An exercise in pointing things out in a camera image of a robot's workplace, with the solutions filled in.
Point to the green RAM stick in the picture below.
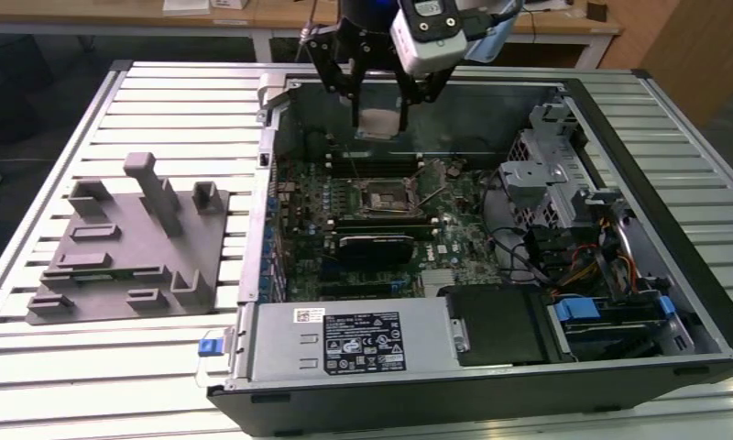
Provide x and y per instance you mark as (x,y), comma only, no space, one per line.
(122,274)

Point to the silver power supply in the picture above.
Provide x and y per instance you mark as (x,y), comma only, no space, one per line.
(282,348)

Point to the black plastic shroud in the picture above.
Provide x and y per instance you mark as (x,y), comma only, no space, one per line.
(502,325)

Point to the silver drive cage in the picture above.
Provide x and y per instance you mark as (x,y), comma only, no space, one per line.
(526,176)

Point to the silver CPU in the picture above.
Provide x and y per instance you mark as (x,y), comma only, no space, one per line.
(379,121)

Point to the black RAM slot bank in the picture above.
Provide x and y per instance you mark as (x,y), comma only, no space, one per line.
(372,166)
(379,228)

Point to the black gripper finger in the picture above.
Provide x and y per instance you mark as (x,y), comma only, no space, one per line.
(424,87)
(339,59)

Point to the grey parts rack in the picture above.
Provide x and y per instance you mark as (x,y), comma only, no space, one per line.
(140,256)

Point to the blue case latch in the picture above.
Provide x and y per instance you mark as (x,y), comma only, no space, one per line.
(210,347)

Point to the black open PC case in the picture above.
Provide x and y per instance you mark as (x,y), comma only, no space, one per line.
(403,412)

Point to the small black box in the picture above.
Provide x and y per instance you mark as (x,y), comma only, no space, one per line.
(596,11)

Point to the wooden cabinet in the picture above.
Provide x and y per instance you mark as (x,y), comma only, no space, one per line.
(703,55)

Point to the wooden desk white frame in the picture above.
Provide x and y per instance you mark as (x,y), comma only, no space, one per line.
(232,11)

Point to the green motherboard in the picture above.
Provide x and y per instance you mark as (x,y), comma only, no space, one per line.
(464,270)

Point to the white paper box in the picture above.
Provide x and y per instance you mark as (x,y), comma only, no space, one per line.
(230,3)
(186,7)

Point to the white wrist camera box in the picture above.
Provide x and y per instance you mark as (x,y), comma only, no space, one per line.
(428,50)

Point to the silver chipset heatsink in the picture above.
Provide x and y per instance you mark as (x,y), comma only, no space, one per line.
(439,282)

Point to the CPU socket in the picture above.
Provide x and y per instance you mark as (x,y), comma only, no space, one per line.
(382,197)

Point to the hard disk in blue carrier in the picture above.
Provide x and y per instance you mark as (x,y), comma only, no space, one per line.
(578,311)

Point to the black graphics card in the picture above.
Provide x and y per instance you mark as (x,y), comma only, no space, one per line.
(376,252)

